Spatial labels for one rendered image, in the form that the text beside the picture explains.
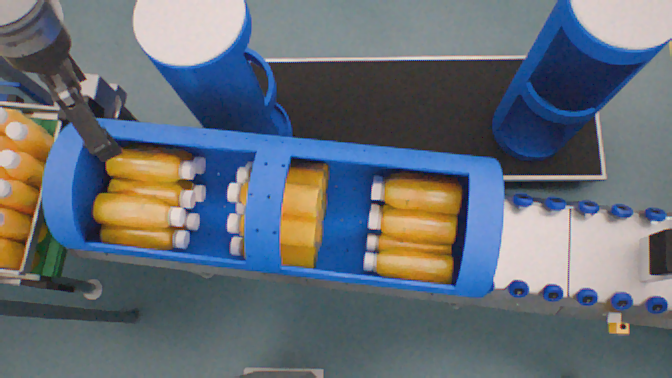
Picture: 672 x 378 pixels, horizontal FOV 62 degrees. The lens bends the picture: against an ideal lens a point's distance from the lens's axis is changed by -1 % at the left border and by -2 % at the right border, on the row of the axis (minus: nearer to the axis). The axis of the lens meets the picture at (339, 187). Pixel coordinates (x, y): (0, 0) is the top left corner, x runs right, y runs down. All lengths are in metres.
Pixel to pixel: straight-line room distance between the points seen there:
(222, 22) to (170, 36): 0.13
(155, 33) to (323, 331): 1.29
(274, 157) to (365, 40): 1.54
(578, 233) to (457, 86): 1.07
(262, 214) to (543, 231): 0.67
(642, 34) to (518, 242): 0.57
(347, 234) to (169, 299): 1.21
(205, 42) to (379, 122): 1.00
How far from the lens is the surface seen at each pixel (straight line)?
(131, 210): 1.23
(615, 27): 1.51
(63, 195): 1.20
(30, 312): 1.77
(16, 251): 1.48
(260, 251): 1.09
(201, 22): 1.46
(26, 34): 0.66
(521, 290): 1.32
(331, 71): 2.34
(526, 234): 1.38
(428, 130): 2.24
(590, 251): 1.42
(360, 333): 2.24
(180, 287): 2.37
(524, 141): 2.28
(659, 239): 1.35
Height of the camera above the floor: 2.24
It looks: 75 degrees down
